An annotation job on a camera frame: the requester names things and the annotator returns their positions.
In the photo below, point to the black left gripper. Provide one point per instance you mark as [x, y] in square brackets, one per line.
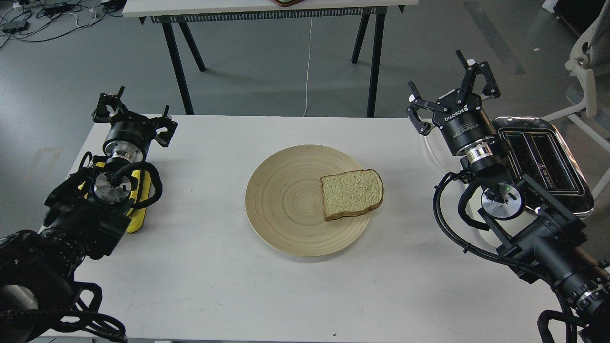
[130, 137]

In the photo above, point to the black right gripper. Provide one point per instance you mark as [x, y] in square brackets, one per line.
[464, 121]

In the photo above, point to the slice of bread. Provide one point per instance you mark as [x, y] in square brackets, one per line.
[351, 193]

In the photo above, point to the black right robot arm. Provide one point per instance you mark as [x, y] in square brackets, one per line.
[524, 186]

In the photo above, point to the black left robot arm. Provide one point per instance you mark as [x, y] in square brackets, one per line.
[88, 214]

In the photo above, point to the white chrome toaster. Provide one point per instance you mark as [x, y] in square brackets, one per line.
[532, 146]

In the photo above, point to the yellow sponge cloth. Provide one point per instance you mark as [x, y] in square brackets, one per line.
[122, 189]

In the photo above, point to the white table with black legs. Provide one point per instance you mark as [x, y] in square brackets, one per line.
[182, 12]

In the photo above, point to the white office chair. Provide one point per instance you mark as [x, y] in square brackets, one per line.
[589, 63]

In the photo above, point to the round wooden plate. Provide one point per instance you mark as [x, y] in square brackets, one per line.
[284, 202]

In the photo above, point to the brown object on back table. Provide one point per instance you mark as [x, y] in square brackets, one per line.
[286, 3]

